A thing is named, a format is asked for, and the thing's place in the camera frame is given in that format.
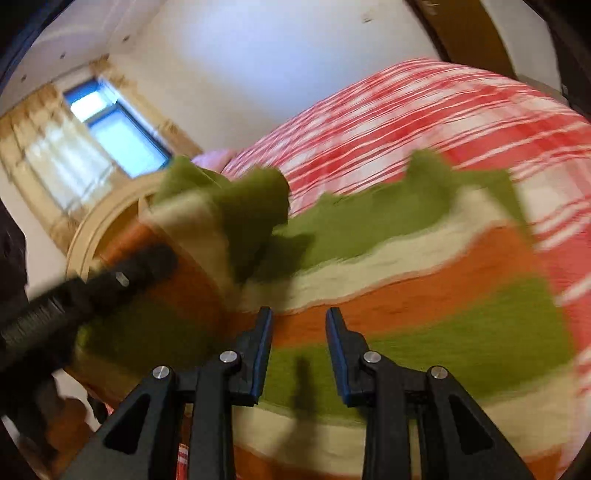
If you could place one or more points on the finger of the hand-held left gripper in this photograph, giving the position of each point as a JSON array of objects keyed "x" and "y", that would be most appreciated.
[{"x": 138, "y": 272}]

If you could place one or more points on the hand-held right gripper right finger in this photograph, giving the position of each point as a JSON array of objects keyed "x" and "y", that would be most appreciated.
[{"x": 338, "y": 357}]

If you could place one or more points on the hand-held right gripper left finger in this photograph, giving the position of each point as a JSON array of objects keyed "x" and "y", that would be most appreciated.
[{"x": 262, "y": 355}]

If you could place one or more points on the green knit sweater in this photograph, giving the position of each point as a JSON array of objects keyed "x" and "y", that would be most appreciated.
[{"x": 415, "y": 314}]

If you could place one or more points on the cream wooden headboard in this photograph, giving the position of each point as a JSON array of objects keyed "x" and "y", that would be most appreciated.
[{"x": 106, "y": 221}]

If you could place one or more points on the pink pillow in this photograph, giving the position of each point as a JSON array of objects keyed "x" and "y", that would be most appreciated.
[{"x": 210, "y": 159}]

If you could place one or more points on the wide yellow curtain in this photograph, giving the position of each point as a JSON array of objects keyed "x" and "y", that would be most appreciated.
[{"x": 51, "y": 157}]

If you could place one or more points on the window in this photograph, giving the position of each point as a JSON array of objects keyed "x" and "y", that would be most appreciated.
[{"x": 115, "y": 129}]

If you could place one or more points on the narrow yellow curtain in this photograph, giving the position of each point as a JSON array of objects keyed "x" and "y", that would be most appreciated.
[{"x": 147, "y": 110}]

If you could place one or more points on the bed with red plaid sheet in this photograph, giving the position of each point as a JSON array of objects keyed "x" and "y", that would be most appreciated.
[{"x": 438, "y": 115}]

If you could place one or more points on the brown wooden door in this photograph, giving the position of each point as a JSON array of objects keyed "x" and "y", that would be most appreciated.
[{"x": 466, "y": 32}]

